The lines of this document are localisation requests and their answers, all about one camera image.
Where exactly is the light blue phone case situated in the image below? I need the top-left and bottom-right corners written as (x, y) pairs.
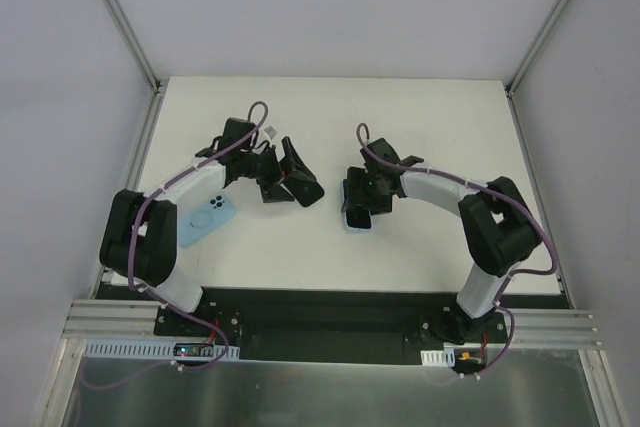
top-left (340, 180), bottom-right (372, 232)

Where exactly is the black smartphone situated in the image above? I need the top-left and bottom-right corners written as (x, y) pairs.
top-left (344, 207), bottom-right (372, 230)

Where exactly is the black cased phone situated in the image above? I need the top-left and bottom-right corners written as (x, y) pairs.
top-left (284, 175), bottom-right (325, 207)

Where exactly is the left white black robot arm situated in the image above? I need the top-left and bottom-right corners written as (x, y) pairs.
top-left (99, 118), bottom-right (324, 336)

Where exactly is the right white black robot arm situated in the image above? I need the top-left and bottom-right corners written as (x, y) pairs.
top-left (342, 138), bottom-right (542, 345)

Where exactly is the light blue cased phone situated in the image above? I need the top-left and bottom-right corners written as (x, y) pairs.
top-left (178, 194), bottom-right (236, 248)

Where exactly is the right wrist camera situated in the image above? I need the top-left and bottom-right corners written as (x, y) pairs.
top-left (361, 138), bottom-right (400, 168)

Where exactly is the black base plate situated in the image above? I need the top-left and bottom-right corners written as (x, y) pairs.
top-left (94, 284), bottom-right (571, 363)

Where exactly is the left aluminium corner post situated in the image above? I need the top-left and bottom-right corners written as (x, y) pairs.
top-left (77, 0), bottom-right (169, 96)

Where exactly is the aluminium corner post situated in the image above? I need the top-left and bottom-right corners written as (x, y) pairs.
top-left (77, 0), bottom-right (169, 96)
top-left (504, 0), bottom-right (609, 96)

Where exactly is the right white cable duct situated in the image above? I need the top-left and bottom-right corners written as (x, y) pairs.
top-left (420, 348), bottom-right (456, 368)

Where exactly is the white cable duct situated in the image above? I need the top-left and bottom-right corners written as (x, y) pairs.
top-left (420, 348), bottom-right (456, 368)
top-left (85, 339), bottom-right (240, 362)

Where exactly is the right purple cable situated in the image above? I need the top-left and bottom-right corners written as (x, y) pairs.
top-left (355, 122), bottom-right (561, 387)

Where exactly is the aluminium frame rail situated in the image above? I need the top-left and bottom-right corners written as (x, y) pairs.
top-left (62, 299), bottom-right (604, 350)

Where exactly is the left white cable duct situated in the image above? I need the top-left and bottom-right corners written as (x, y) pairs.
top-left (85, 339), bottom-right (240, 362)

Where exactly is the right aluminium corner post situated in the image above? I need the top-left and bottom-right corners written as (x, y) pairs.
top-left (504, 0), bottom-right (609, 96)

